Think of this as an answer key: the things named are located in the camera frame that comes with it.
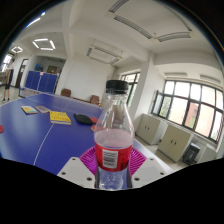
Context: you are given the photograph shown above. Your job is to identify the dark wooden door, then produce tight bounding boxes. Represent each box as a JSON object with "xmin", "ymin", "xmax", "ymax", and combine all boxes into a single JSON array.
[{"xmin": 14, "ymin": 58, "xmax": 28, "ymax": 89}]

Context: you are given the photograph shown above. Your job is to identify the light blue yellow book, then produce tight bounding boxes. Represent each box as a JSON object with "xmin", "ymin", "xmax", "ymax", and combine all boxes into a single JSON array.
[{"xmin": 20, "ymin": 105, "xmax": 39, "ymax": 115}]

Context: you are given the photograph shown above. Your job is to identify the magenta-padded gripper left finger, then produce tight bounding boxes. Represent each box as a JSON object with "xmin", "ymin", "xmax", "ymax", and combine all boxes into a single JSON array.
[{"xmin": 57, "ymin": 146, "xmax": 99, "ymax": 190}]

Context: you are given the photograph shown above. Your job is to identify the grey pink booklet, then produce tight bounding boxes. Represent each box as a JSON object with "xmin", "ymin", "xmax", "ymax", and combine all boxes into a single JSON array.
[{"xmin": 34, "ymin": 105, "xmax": 52, "ymax": 114}]

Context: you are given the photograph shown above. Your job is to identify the ceiling lights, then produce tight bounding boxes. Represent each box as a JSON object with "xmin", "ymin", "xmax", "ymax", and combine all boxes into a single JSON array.
[{"xmin": 9, "ymin": 11, "xmax": 57, "ymax": 54}]

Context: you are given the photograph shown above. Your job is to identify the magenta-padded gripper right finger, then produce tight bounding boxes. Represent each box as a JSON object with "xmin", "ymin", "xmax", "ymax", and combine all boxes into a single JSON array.
[{"xmin": 126, "ymin": 147, "xmax": 167, "ymax": 189}]

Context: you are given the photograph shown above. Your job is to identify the brown armchair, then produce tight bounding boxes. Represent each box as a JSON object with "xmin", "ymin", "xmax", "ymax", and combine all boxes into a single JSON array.
[
  {"xmin": 89, "ymin": 94, "xmax": 102, "ymax": 106},
  {"xmin": 60, "ymin": 88, "xmax": 72, "ymax": 98}
]

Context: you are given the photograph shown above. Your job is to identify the table tennis net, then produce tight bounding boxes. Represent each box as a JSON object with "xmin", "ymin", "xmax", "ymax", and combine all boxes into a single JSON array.
[{"xmin": 18, "ymin": 87, "xmax": 38, "ymax": 98}]

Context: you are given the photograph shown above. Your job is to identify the wide multi-pane window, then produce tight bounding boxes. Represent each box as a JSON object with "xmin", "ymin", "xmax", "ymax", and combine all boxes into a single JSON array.
[{"xmin": 151, "ymin": 79, "xmax": 224, "ymax": 144}]

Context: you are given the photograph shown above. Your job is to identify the folded blue table tennis tables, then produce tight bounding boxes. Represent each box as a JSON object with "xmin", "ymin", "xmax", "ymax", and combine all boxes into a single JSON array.
[{"xmin": 24, "ymin": 70, "xmax": 59, "ymax": 94}]

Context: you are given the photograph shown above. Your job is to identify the black paddle case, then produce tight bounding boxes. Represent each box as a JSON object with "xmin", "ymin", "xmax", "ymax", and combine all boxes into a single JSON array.
[{"xmin": 73, "ymin": 113, "xmax": 95, "ymax": 126}]

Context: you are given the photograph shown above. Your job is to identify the beige two-door cabinet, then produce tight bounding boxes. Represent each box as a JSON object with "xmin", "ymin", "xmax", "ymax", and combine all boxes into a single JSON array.
[
  {"xmin": 135, "ymin": 113, "xmax": 167, "ymax": 146},
  {"xmin": 157, "ymin": 123, "xmax": 194, "ymax": 163}
]

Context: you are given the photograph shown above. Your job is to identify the clear red-labelled drink bottle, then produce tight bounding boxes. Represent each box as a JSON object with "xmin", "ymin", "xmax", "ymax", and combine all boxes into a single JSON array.
[{"xmin": 93, "ymin": 79, "xmax": 135, "ymax": 191}]

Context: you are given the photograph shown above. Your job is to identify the ceiling air conditioner unit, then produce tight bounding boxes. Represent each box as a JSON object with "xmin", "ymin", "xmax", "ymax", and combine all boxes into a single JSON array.
[{"xmin": 85, "ymin": 44, "xmax": 124, "ymax": 66}]

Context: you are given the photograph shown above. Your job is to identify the tall dark-framed glass door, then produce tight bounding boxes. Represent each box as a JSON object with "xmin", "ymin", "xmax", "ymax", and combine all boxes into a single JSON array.
[{"xmin": 120, "ymin": 71, "xmax": 141, "ymax": 108}]

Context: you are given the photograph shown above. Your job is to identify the black waste bin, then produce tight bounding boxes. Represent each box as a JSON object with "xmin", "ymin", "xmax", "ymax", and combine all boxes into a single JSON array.
[{"xmin": 182, "ymin": 142, "xmax": 202, "ymax": 166}]

